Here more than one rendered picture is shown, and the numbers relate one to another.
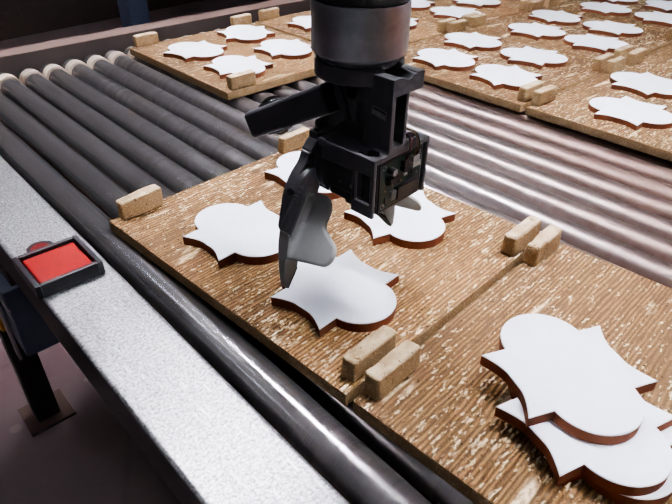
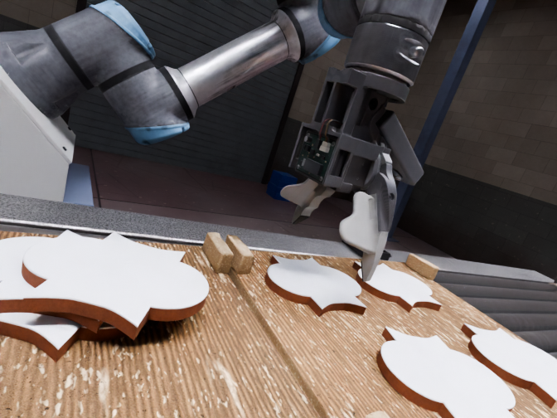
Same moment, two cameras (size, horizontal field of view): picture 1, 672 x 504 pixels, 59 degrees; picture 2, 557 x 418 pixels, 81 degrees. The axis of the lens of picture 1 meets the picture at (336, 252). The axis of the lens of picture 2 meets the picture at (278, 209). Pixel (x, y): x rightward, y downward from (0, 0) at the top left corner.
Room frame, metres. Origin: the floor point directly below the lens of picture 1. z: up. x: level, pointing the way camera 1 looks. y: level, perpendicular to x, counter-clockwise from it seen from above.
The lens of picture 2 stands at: (0.49, -0.39, 1.12)
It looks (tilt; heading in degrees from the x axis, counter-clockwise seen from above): 14 degrees down; 102
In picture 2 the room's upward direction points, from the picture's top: 19 degrees clockwise
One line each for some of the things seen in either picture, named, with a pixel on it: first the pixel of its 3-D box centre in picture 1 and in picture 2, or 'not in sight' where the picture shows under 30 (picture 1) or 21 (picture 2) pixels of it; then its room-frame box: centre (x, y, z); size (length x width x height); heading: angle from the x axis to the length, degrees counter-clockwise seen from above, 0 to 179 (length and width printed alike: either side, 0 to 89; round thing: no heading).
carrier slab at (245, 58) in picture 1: (241, 49); not in sight; (1.36, 0.21, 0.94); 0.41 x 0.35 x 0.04; 42
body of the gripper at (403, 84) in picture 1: (363, 130); (351, 135); (0.46, -0.02, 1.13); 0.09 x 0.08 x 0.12; 46
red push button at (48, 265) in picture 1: (59, 266); not in sight; (0.55, 0.32, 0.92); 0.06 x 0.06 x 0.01; 42
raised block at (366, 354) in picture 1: (369, 353); (237, 253); (0.38, -0.03, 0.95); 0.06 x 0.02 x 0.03; 136
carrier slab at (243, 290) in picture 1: (322, 233); (409, 328); (0.61, 0.02, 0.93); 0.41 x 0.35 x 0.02; 46
